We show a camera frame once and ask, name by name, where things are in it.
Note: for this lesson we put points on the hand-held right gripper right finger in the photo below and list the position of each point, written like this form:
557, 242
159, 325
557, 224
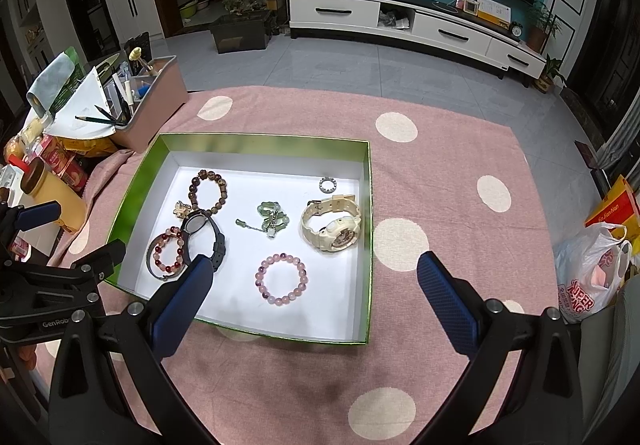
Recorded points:
447, 300

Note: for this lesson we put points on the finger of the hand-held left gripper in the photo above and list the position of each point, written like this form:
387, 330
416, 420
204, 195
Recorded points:
102, 257
40, 215

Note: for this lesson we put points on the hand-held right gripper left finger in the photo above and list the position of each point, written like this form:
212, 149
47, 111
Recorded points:
182, 305

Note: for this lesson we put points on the black wristwatch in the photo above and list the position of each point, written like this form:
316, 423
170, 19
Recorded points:
195, 222

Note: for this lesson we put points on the gold brooch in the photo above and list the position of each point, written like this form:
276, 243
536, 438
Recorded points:
181, 211

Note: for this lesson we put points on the green jade pendant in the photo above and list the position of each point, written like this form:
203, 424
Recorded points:
272, 222

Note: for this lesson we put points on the cream wristwatch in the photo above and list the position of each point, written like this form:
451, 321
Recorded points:
335, 232

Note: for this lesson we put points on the green cardboard box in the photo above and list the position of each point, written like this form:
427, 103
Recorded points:
250, 167

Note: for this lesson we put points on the yellow cylindrical container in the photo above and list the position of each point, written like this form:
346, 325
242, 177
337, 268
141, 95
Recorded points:
60, 205

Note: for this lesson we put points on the red snack packet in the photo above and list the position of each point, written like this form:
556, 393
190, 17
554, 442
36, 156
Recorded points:
70, 175

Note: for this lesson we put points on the yellow snack packet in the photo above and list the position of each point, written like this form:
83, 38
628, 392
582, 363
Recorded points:
90, 147

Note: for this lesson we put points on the dark pencil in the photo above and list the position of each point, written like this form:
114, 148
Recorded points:
100, 121
106, 114

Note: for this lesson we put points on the white paper sheet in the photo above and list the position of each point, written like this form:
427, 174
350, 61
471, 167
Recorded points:
85, 97

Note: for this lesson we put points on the green white packet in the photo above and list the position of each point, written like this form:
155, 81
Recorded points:
55, 80

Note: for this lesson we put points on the white plastic bag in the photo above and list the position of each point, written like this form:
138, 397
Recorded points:
585, 275

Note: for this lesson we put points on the white marker pen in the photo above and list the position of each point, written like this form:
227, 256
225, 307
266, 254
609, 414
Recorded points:
130, 97

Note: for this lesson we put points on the pink organizer box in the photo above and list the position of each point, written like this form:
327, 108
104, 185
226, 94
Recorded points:
155, 115

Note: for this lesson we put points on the grey cloth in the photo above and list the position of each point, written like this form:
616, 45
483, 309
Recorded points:
620, 350

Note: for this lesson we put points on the yellow headed stick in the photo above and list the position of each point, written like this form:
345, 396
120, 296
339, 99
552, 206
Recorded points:
134, 55

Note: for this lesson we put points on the red yellow cardboard box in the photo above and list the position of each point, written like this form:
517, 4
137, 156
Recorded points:
610, 210

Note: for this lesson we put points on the black flat tool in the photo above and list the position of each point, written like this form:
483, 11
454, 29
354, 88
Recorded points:
136, 41

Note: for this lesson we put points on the pink dotted tablecloth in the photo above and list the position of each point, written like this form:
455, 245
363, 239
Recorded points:
300, 115

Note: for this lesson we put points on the striped curtain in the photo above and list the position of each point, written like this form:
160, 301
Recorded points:
622, 135

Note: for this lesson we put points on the small potted plant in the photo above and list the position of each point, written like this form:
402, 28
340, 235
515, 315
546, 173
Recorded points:
547, 77

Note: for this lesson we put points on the green basin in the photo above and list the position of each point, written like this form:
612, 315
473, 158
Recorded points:
194, 10

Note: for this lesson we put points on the dark planter with plants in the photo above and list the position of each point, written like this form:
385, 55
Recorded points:
240, 35

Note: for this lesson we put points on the black alarm clock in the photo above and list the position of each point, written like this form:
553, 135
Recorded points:
516, 30

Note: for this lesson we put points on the tall potted plant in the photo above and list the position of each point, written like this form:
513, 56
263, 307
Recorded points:
539, 35

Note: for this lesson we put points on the desk calendar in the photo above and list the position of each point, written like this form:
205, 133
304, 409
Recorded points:
494, 10

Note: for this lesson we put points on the white television cabinet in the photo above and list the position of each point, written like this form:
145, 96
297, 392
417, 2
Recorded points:
330, 15

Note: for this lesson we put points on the small pink frame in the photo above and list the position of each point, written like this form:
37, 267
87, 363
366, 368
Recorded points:
467, 6

